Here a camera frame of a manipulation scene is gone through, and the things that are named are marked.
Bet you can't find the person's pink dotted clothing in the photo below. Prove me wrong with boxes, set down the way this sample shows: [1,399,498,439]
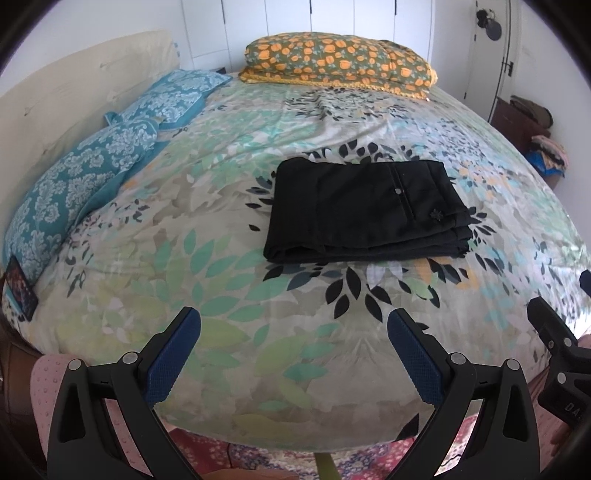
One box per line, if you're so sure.
[30,354,583,480]

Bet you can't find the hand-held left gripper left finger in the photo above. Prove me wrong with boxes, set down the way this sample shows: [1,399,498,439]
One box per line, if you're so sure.
[46,307,202,480]

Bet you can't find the brown cabinet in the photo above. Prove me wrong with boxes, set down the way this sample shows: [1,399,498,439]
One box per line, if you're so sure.
[489,95,553,155]

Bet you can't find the white door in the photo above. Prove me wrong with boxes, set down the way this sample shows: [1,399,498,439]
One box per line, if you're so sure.
[461,0,523,121]

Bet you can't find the teal damask pillow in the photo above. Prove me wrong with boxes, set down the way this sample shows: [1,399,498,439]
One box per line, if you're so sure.
[4,117,160,289]
[104,69,234,128]

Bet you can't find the black pants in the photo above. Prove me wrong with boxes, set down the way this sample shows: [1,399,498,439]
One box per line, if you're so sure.
[262,157,474,265]

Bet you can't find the dark hanging hat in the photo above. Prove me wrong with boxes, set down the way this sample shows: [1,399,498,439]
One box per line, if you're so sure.
[476,8,504,42]

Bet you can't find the floral leaf bedspread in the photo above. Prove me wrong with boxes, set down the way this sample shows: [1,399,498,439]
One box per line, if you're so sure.
[2,82,591,451]

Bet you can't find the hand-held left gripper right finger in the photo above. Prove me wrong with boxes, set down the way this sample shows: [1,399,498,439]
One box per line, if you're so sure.
[387,308,544,480]

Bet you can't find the beige headboard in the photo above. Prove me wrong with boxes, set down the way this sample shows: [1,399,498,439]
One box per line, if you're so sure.
[0,30,182,234]

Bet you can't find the olive clothes pile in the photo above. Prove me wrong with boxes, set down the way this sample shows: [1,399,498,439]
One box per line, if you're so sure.
[510,95,554,129]

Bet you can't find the stack of folded clothes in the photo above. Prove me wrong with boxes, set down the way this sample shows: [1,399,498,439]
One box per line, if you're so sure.
[529,134,570,177]

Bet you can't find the orange green floral pillow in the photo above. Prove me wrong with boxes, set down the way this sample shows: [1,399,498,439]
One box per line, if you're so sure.
[238,31,438,100]

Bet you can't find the red patterned rug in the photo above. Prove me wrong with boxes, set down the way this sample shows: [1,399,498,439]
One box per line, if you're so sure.
[152,422,465,480]

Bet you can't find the black smartphone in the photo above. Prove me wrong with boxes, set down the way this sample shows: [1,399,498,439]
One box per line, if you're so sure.
[4,256,40,322]

